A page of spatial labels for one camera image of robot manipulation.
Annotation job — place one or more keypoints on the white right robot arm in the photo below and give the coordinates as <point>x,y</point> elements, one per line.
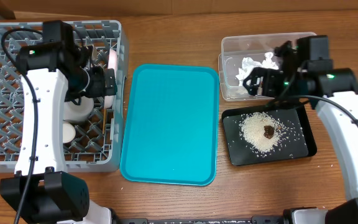
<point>333,94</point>

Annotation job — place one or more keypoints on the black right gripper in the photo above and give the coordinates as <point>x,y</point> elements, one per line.
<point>262,81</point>

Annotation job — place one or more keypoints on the clear plastic bin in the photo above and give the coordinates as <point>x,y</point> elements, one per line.
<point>235,48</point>

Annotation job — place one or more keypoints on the teal plastic tray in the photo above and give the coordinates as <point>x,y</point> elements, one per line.
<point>171,133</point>

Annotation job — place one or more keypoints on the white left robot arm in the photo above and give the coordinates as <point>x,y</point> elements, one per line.
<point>41,190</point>

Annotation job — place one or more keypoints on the white napkin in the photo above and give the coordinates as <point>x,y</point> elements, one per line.
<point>248,64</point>

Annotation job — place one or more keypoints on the pile of rice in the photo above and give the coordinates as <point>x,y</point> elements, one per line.
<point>252,131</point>

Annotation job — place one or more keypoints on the wooden chopstick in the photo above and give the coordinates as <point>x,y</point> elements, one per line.
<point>104,120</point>

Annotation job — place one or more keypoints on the brown food scrap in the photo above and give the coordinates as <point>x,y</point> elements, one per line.
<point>269,131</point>

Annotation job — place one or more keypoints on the large white round plate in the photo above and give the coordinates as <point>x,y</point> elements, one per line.
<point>112,65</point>

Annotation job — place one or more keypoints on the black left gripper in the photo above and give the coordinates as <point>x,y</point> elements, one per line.
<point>99,89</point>

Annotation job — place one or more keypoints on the grey plastic dish rack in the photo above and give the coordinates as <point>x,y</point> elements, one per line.
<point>90,151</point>

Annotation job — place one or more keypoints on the black plastic tray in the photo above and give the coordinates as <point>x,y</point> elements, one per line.
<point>298,142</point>

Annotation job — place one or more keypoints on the white paper cup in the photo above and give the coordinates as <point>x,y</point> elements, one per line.
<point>69,132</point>

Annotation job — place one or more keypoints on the grey shallow bowl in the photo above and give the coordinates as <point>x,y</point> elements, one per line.
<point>78,113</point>

